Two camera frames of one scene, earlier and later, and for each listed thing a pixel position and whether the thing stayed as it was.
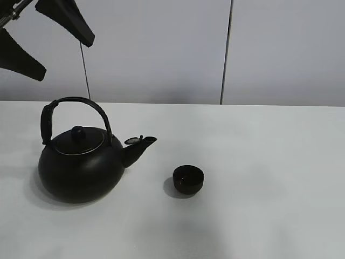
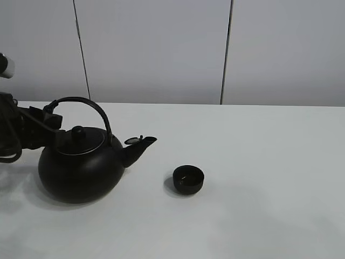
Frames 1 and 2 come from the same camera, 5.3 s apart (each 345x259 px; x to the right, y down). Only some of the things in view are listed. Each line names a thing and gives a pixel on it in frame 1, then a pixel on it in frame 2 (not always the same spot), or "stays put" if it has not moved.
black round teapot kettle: x=82 y=166 stays put
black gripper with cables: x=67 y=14 -> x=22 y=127
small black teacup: x=188 y=179 stays put
